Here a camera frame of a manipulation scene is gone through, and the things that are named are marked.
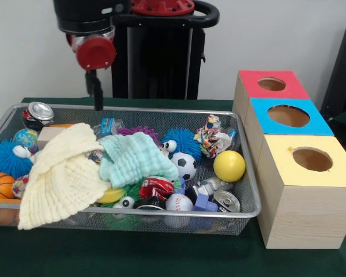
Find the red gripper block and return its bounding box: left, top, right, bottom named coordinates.
left=65, top=33, right=117, bottom=111

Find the mint green cloth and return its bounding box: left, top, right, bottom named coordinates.
left=97, top=131, right=180, bottom=189

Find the cream yellow cloth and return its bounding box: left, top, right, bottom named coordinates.
left=17, top=122, right=112, bottom=231

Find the yellow ball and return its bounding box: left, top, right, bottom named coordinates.
left=213, top=149, right=246, bottom=182

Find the shallow clear mesh bin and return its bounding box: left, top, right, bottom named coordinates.
left=0, top=102, right=262, bottom=235

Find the wooden three-hole box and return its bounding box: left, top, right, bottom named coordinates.
left=232, top=70, right=346, bottom=250

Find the silver drink can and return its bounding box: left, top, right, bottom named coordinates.
left=21, top=102, right=55, bottom=130

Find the purple spiky ball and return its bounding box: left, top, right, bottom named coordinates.
left=116, top=126, right=159, bottom=143

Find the blue spiky ball with eyes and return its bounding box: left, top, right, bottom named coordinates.
left=0, top=140, right=35, bottom=179
left=160, top=128, right=202, bottom=159

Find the yellow green plastic banana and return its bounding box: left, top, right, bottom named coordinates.
left=98, top=187, right=126, bottom=204

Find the green spiky ball with eye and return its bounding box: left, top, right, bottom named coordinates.
left=112, top=195, right=137, bottom=209

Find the small soccer ball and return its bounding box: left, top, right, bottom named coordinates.
left=171, top=152, right=197, bottom=181

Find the small orange basketball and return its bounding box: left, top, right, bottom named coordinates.
left=0, top=172, right=17, bottom=200

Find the small baseball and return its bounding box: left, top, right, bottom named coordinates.
left=166, top=193, right=194, bottom=211

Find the dark green tablecloth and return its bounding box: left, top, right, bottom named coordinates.
left=0, top=97, right=346, bottom=277

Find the black upright panel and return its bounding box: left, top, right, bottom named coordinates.
left=319, top=18, right=346, bottom=122

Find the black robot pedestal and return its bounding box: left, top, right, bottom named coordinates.
left=111, top=0, right=220, bottom=100

